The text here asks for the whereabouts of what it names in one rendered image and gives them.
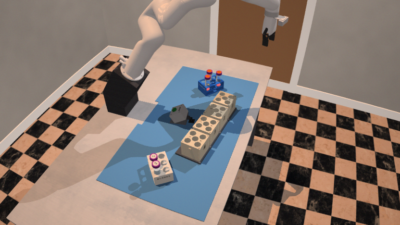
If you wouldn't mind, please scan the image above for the blue bench mat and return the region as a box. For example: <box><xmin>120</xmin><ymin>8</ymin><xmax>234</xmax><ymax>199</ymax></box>
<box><xmin>96</xmin><ymin>66</ymin><xmax>259</xmax><ymax>222</ymax></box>

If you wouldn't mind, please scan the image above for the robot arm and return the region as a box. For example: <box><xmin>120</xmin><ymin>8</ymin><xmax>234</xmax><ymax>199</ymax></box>
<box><xmin>119</xmin><ymin>0</ymin><xmax>288</xmax><ymax>81</ymax></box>

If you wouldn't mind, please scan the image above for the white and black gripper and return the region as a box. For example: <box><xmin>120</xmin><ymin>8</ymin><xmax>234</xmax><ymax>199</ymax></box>
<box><xmin>262</xmin><ymin>16</ymin><xmax>277</xmax><ymax>47</ymax></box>

